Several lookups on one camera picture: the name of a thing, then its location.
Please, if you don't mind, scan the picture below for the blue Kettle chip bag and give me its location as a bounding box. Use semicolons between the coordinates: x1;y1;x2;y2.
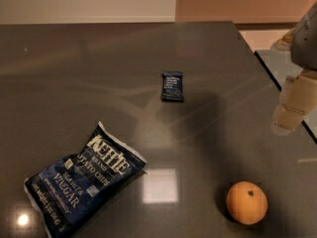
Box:
24;124;147;238

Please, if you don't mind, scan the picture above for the small dark blue snack bar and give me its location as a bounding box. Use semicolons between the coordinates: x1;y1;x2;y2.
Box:
160;71;184;102

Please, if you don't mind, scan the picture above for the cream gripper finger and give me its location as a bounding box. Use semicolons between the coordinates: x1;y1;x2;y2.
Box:
270;70;317;137

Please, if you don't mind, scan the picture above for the orange fruit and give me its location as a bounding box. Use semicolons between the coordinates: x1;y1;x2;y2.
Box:
226;181;268;225

